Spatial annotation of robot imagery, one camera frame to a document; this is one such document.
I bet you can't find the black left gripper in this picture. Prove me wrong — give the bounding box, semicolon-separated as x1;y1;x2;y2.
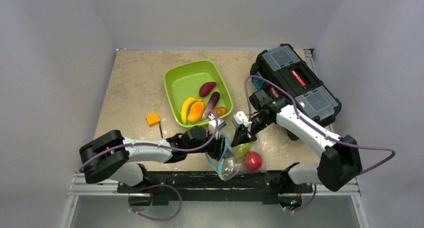
186;128;233;160

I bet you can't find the green fake pear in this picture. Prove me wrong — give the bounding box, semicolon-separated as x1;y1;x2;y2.
234;143;251;160

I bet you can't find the clear zip top bag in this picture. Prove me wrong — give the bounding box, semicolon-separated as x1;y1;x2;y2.
205;132;267;181

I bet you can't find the red fake apple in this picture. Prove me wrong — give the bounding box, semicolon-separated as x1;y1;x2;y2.
243;151;263;171

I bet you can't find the brown fake kiwi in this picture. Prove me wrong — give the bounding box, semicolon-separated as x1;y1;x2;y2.
213;106;228;117

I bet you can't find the orange fake fruit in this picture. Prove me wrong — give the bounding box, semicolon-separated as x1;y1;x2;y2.
187;101;205;123

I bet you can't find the purple fake eggplant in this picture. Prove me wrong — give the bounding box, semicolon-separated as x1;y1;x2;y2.
200;91;221;121

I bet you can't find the yellow fake banana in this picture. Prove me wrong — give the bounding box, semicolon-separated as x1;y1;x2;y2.
180;96;202;125

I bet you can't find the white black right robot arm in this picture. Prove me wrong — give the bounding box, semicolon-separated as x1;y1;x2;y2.
231;90;363;192

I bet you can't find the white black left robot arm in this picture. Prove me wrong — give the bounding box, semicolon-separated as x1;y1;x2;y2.
78;126;230;193

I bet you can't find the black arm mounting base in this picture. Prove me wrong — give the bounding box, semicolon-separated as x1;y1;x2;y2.
117;170;314;208

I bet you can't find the black plastic toolbox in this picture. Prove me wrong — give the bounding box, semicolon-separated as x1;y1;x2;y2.
249;44;342;127

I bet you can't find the green plastic tray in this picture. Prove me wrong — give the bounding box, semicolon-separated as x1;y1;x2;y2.
163;60;234;129

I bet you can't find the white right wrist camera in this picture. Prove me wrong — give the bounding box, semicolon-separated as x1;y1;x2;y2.
232;111;252;130

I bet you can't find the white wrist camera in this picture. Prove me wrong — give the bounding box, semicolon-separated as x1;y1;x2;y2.
232;111;252;130
208;113;227;133

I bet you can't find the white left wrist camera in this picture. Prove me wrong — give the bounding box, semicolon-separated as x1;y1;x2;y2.
208;113;227;133

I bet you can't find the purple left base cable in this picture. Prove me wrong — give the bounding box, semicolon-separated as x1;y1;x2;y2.
127;183;183;222

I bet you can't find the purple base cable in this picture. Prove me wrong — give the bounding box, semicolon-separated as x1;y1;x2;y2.
283;183;318;213
127;183;183;222

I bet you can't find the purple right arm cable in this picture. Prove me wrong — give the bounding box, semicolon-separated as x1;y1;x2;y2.
244;75;397;176

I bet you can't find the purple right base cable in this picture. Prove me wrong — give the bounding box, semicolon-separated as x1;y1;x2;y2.
283;183;318;213

